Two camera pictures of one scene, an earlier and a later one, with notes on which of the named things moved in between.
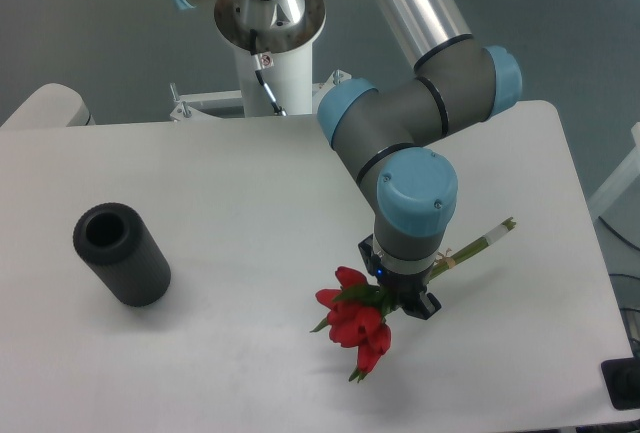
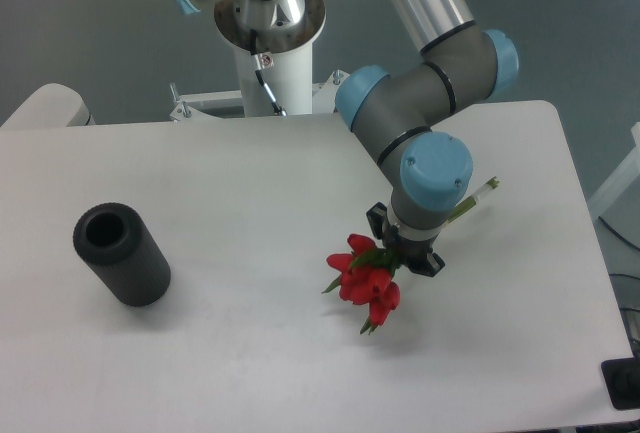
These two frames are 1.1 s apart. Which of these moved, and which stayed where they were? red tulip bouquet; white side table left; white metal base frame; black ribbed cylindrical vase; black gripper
Moved: red tulip bouquet; black gripper
Stayed: white metal base frame; white side table left; black ribbed cylindrical vase
